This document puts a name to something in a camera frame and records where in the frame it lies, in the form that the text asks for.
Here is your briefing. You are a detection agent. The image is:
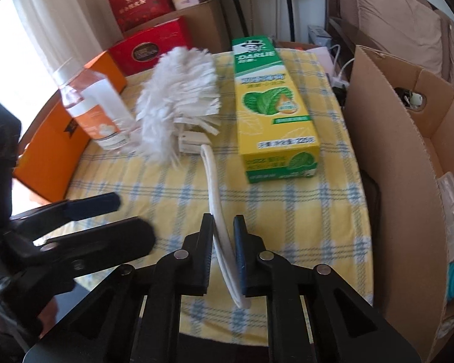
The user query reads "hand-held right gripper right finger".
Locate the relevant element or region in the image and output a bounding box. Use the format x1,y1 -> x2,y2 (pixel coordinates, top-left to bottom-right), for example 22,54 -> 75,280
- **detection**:
232,215 -> 417,363

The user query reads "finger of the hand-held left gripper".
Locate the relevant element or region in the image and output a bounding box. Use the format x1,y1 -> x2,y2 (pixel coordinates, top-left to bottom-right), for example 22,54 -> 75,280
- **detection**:
11,192 -> 122,241
44,217 -> 156,273

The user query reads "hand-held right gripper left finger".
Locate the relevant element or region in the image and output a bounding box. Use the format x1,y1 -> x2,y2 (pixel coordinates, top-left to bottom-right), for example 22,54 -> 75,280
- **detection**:
23,214 -> 215,363

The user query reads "white fluffy duster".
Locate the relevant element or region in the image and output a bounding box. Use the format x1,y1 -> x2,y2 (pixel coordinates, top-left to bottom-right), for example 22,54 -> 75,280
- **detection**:
136,46 -> 252,309

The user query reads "orange cardboard box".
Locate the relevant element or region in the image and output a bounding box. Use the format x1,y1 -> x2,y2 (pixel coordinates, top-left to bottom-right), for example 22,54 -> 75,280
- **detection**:
13,51 -> 129,203

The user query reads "large clear bottle orange label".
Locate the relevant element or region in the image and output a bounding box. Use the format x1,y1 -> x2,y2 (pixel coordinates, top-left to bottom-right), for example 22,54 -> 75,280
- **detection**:
52,58 -> 137,152

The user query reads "green yellow toothpaste box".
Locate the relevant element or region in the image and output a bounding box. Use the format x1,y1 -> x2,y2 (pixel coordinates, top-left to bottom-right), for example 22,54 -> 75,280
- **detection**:
231,35 -> 322,185

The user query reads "red gift box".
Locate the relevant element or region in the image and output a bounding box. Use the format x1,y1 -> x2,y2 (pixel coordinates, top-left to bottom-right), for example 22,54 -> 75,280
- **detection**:
107,17 -> 194,77

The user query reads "brown cardboard box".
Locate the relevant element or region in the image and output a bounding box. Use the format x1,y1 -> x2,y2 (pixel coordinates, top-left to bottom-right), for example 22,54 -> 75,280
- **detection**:
343,44 -> 454,363

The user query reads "white curtain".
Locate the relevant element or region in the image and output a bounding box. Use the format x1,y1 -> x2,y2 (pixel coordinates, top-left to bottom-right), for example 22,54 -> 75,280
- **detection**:
8,0 -> 110,81

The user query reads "red gift bag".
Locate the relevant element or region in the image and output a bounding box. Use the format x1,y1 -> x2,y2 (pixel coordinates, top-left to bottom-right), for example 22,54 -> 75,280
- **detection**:
106,0 -> 177,33

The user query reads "plain brown storage carton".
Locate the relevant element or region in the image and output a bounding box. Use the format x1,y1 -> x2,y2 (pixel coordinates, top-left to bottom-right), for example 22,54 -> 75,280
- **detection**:
150,0 -> 232,52

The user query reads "pink paper bag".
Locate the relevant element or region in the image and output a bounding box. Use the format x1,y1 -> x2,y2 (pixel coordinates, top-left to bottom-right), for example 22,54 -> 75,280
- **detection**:
313,46 -> 337,75

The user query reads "grey electronic device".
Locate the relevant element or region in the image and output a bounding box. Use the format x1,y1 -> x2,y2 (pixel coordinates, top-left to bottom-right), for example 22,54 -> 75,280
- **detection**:
308,24 -> 332,48

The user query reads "large brown sofa cushion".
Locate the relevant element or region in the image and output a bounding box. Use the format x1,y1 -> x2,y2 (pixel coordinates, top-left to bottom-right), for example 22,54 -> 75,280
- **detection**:
350,0 -> 443,80

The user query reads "white cable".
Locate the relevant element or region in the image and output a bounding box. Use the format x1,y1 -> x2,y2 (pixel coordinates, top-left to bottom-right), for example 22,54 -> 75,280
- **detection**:
327,43 -> 355,84

